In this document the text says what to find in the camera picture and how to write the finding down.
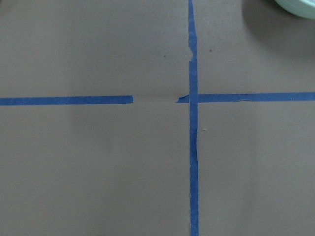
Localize green bowl of ice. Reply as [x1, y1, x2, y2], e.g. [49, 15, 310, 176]
[275, 0, 315, 20]

